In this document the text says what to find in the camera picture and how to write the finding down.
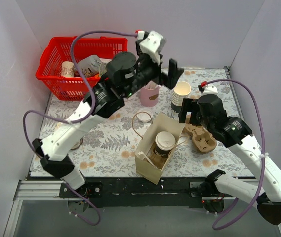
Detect pink straw holder cup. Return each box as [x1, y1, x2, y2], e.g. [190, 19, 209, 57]
[140, 85, 160, 107]

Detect white plastic cup lids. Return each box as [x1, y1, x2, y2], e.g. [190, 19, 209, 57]
[136, 108, 153, 123]

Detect white wrapped straws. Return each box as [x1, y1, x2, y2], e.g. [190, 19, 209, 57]
[145, 81, 157, 90]

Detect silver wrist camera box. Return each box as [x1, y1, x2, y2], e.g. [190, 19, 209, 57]
[136, 30, 166, 65]

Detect white printed cup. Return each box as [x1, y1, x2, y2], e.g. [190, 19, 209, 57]
[61, 61, 74, 78]

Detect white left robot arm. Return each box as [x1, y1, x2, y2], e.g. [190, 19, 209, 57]
[32, 52, 184, 198]

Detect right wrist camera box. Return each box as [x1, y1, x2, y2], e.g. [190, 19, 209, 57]
[198, 81, 218, 95]

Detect cream crumpled napkin bundle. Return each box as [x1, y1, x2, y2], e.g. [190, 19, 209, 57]
[56, 122, 84, 151]

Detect stack of paper cups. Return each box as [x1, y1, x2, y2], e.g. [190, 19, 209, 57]
[171, 81, 191, 113]

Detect brown cardboard cup carrier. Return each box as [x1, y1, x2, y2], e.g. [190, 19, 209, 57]
[185, 123, 217, 154]

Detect grey crumpled snack bag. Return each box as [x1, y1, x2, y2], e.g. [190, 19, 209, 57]
[78, 55, 110, 78]

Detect white plastic cup lid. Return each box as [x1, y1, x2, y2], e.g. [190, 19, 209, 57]
[155, 131, 176, 150]

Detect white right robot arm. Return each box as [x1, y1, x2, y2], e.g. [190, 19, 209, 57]
[179, 94, 281, 225]

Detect aluminium frame rail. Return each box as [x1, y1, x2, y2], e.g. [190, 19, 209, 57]
[4, 181, 281, 237]

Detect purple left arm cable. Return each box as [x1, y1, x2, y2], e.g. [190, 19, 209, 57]
[22, 30, 141, 226]

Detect black single paper cup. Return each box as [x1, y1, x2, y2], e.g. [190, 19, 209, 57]
[153, 146, 171, 159]

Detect floral patterned table mat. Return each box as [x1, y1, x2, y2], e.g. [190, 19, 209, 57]
[30, 68, 257, 178]

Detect red plastic shopping basket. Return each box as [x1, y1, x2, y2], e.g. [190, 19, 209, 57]
[35, 36, 128, 101]

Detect single brown cup carrier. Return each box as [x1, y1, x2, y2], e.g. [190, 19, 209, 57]
[149, 153, 167, 170]

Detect single white straw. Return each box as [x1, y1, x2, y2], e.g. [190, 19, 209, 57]
[138, 152, 157, 168]

